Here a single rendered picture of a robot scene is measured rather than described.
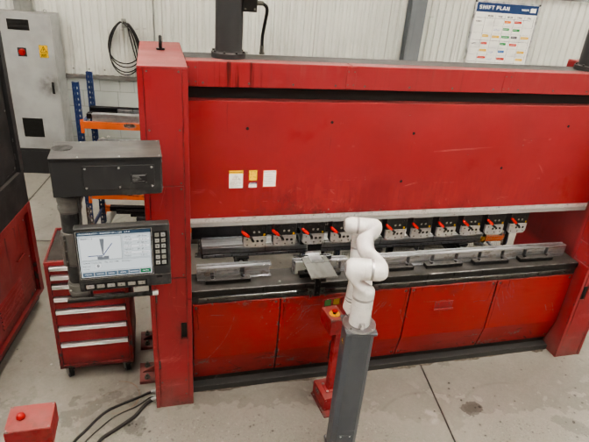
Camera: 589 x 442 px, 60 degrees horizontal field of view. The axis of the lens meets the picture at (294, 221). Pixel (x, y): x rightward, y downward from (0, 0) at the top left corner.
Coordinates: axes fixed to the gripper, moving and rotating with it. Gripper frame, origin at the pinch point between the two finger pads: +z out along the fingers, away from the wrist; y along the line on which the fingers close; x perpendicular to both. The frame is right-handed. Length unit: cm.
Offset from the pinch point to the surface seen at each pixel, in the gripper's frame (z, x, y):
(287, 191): -73, -34, -45
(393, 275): -12, 44, -20
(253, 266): -19, -54, -43
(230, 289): -10, -72, -32
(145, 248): -73, -127, 2
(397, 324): 31, 54, -15
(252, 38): -78, 62, -460
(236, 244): -19, -58, -71
